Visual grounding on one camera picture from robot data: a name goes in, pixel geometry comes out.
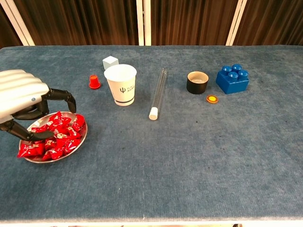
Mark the black round container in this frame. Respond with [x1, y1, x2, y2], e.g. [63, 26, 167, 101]
[186, 71, 210, 95]

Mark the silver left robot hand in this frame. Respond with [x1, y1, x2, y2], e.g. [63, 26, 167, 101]
[0, 69, 77, 142]

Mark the light blue cube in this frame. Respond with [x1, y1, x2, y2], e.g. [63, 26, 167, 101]
[102, 56, 119, 70]

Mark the white frame post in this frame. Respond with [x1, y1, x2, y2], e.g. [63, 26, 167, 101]
[135, 0, 145, 46]
[143, 0, 152, 46]
[225, 0, 248, 46]
[0, 0, 36, 46]

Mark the orange round button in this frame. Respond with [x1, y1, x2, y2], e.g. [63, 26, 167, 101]
[205, 95, 219, 105]

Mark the blue building brick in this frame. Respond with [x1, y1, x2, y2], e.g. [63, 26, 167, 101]
[215, 64, 250, 95]

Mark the glass test tube white stopper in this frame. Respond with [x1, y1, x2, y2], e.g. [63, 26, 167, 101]
[148, 68, 168, 121]

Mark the blue felt table cloth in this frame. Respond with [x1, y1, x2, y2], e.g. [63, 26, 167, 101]
[0, 44, 303, 224]

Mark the small red plastic cap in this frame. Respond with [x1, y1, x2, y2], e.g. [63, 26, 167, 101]
[89, 75, 101, 90]

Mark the dark brown pleated curtain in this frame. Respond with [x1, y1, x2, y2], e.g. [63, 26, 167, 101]
[233, 0, 303, 46]
[11, 0, 139, 46]
[151, 0, 240, 46]
[0, 4, 24, 49]

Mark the round metal plate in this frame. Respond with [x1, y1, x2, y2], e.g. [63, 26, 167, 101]
[18, 111, 89, 164]

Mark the white paper cup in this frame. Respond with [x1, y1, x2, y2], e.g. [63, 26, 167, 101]
[104, 64, 138, 107]

